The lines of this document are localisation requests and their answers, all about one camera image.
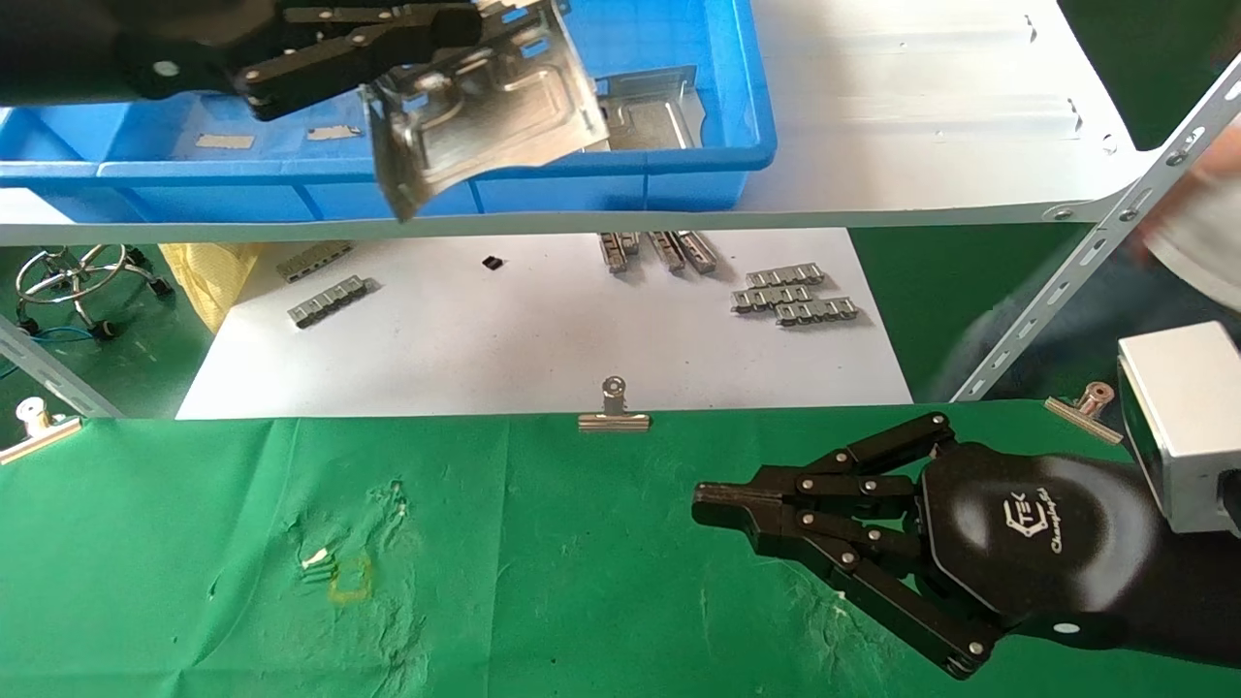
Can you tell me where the yellow cloth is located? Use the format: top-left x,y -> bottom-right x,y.
160,242 -> 263,335

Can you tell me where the blue plastic bin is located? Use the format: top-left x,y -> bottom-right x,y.
0,0 -> 780,224

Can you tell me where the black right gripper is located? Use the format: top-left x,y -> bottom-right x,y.
693,412 -> 1164,680

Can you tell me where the white upper shelf board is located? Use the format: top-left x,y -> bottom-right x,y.
0,0 -> 1160,246

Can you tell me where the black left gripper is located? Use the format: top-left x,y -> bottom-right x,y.
58,0 -> 486,122

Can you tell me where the chrome swivel chair base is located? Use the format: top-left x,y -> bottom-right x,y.
15,244 -> 175,340

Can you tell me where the white perforated shelf post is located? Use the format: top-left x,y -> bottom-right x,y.
955,56 -> 1241,403
0,315 -> 122,420

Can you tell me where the white lower shelf board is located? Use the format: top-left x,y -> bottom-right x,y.
177,230 -> 912,420

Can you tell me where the metal binder clip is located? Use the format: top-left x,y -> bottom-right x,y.
579,376 -> 652,433
1045,381 -> 1126,445
0,397 -> 83,466

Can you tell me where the blue cable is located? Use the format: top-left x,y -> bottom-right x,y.
0,326 -> 98,381

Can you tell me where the flat sheet metal bracket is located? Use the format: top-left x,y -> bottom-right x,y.
582,66 -> 707,151

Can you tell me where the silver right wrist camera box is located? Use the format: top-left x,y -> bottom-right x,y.
1115,322 -> 1241,536

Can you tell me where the person in white sleeve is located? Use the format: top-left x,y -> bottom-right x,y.
1130,126 -> 1241,316

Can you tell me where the sheet metal bracket curved cutout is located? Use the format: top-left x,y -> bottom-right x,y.
364,0 -> 612,224

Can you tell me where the green table cloth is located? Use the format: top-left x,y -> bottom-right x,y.
0,399 -> 1241,698

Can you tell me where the white shelf board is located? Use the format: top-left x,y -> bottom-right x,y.
177,230 -> 912,420
0,0 -> 1160,246

